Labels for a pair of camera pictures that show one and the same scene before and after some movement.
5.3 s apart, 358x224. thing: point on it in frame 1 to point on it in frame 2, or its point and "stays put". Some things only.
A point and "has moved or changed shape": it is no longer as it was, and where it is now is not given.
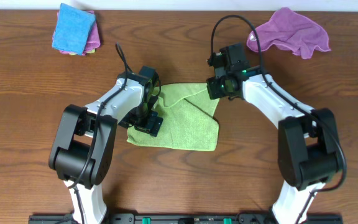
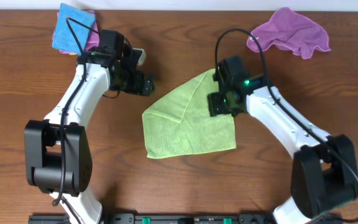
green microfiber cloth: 189,122 has moved or changed shape
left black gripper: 150,126 to 137,86
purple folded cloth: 93,43 stays put
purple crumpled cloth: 288,30 stays put
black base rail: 181,218 stays put
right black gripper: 214,93 to 214,105
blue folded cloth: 72,28 stays put
